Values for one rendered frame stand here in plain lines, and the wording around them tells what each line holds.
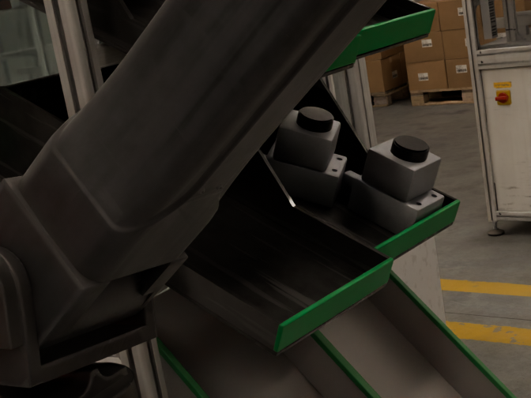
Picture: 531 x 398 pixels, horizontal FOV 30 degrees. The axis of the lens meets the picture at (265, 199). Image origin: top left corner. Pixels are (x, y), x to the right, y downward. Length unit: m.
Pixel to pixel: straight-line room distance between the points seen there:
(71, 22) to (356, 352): 0.40
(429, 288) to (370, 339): 1.47
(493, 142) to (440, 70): 4.20
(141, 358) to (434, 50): 8.36
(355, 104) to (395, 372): 1.32
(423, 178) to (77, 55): 0.31
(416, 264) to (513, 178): 2.57
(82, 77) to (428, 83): 8.47
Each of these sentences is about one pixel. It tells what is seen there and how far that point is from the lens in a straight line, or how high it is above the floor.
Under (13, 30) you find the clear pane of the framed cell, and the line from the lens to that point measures 1.60.
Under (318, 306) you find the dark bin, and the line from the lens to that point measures 0.64.
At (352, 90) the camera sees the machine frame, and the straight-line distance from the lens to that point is 2.15.
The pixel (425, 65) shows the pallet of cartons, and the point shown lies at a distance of 9.05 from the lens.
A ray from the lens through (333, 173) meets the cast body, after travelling 0.81.
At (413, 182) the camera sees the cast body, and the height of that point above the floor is 1.24.
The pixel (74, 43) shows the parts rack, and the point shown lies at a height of 1.40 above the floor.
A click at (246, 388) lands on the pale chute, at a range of 0.77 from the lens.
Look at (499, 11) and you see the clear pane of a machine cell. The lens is 4.69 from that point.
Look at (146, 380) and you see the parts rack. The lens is 0.68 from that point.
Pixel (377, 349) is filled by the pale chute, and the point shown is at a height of 1.08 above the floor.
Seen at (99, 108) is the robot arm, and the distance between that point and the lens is 0.38.
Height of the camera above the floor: 1.42
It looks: 13 degrees down
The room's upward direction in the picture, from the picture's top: 10 degrees counter-clockwise
